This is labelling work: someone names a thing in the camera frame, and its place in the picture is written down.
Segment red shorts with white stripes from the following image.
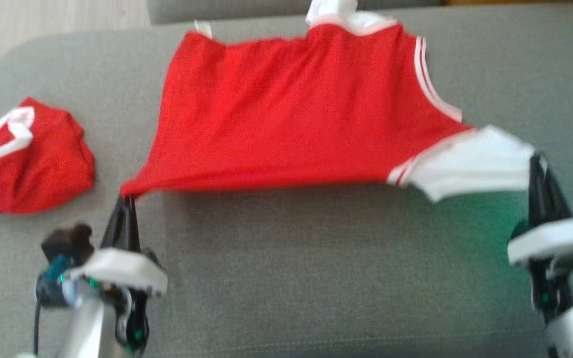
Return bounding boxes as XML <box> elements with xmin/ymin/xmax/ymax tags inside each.
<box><xmin>0</xmin><ymin>97</ymin><xmax>96</xmax><ymax>214</ymax></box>

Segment large grey sofa seat cushion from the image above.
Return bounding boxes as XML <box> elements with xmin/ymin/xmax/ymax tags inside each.
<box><xmin>0</xmin><ymin>2</ymin><xmax>573</xmax><ymax>358</ymax></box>

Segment red and white sports jersey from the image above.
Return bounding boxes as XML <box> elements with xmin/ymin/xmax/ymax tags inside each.
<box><xmin>120</xmin><ymin>0</ymin><xmax>536</xmax><ymax>203</ymax></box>

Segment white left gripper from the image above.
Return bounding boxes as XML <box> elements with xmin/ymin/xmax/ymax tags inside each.
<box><xmin>68</xmin><ymin>195</ymin><xmax>169</xmax><ymax>356</ymax></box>

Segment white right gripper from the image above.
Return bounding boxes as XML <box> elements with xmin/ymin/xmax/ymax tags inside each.
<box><xmin>508</xmin><ymin>153</ymin><xmax>573</xmax><ymax>325</ymax></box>

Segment long grey sofa seat cushion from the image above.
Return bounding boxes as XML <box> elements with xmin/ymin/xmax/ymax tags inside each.
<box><xmin>146</xmin><ymin>0</ymin><xmax>444</xmax><ymax>25</ymax></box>

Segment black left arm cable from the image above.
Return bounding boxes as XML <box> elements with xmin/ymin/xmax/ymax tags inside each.
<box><xmin>32</xmin><ymin>256</ymin><xmax>71</xmax><ymax>358</ymax></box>

